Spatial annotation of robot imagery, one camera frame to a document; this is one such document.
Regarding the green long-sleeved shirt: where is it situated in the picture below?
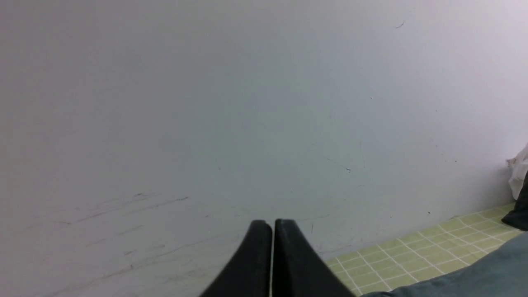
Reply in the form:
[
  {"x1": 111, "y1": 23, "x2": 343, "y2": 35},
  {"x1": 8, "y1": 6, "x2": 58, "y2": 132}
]
[{"x1": 365, "y1": 232, "x2": 528, "y2": 297}]

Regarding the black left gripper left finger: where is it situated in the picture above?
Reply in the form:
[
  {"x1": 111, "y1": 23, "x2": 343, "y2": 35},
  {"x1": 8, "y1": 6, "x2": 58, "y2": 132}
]
[{"x1": 201, "y1": 220, "x2": 272, "y2": 297}]

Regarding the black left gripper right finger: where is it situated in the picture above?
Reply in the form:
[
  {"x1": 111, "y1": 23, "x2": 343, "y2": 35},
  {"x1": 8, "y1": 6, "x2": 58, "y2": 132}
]
[{"x1": 272, "y1": 219, "x2": 354, "y2": 297}]

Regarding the dark grey crumpled garment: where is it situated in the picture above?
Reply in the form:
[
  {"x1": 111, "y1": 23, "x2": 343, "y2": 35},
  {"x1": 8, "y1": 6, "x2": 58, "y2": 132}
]
[{"x1": 501, "y1": 173, "x2": 528, "y2": 232}]

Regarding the white crumpled cloth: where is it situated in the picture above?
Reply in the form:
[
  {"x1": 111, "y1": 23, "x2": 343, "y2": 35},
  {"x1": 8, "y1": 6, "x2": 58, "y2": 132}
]
[{"x1": 505, "y1": 144, "x2": 528, "y2": 200}]

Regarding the green checkered tablecloth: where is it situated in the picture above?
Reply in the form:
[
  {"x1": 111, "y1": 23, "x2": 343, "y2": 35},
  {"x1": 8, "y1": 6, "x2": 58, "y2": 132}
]
[{"x1": 325, "y1": 204, "x2": 522, "y2": 296}]

